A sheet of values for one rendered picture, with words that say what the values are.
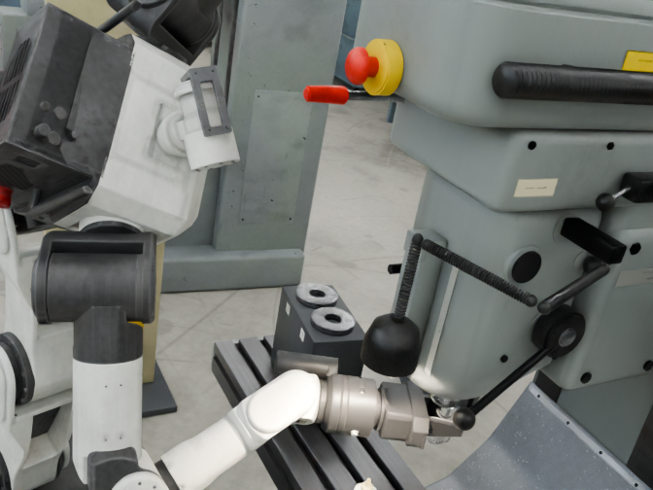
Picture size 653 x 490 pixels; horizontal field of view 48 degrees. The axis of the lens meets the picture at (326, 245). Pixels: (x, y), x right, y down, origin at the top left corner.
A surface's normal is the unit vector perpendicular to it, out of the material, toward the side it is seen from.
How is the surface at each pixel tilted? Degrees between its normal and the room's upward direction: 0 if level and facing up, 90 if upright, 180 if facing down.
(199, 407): 0
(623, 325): 90
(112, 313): 69
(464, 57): 90
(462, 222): 90
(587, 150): 90
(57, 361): 81
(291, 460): 0
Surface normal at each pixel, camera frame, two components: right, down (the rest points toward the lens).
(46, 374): 0.72, 0.26
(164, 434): 0.17, -0.89
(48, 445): 0.47, -0.61
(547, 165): 0.44, 0.45
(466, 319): -0.40, 0.32
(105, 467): 0.43, 0.12
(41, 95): 0.69, -0.13
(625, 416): -0.88, 0.06
